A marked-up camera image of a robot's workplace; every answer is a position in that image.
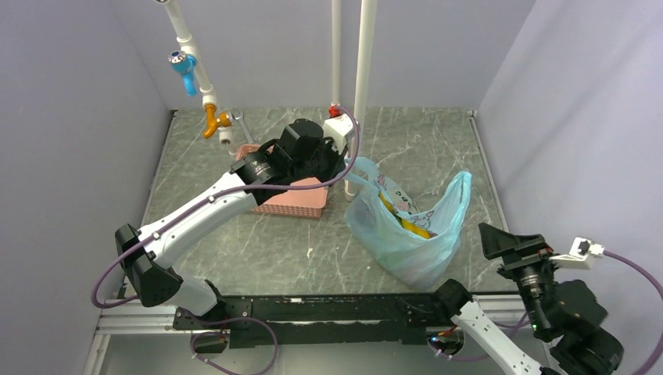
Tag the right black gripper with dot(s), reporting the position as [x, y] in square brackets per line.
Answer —
[528, 248]

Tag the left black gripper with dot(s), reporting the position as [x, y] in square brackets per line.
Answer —
[338, 161]

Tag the light blue plastic bag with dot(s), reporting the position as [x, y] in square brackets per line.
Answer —
[416, 261]

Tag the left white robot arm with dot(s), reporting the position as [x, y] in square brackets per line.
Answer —
[148, 254]

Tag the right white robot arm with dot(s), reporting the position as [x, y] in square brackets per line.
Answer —
[566, 312]

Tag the yellow fake banana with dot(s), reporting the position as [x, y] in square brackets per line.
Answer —
[406, 225]

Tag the pink plastic basket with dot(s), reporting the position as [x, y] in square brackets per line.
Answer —
[295, 199]

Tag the silver wrench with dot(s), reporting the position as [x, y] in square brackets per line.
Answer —
[239, 117]

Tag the orange plastic faucet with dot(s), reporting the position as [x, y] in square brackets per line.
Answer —
[214, 121]

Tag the blue plastic faucet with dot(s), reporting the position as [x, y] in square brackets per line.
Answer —
[184, 64]

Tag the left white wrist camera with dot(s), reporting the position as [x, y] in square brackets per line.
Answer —
[339, 126]

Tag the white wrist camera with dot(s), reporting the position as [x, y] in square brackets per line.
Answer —
[581, 256]
[339, 126]

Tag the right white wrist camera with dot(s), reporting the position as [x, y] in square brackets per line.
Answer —
[581, 256]

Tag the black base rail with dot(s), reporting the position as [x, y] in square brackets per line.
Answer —
[406, 318]

